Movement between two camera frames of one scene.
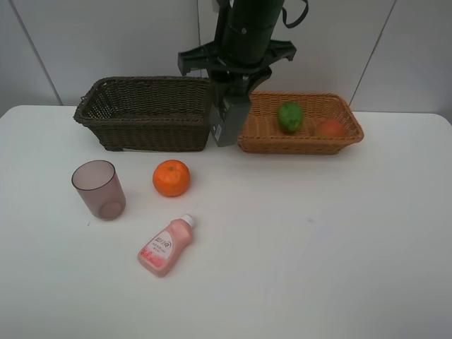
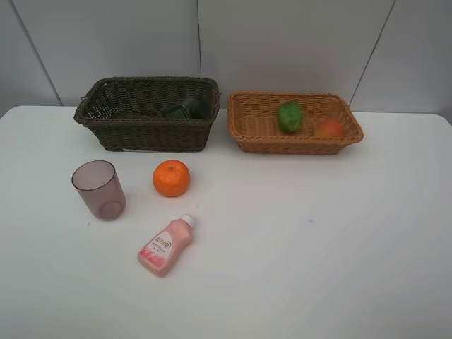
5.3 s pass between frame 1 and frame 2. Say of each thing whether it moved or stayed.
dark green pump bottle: moved
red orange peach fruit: stayed
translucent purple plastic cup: stayed
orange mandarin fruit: stayed
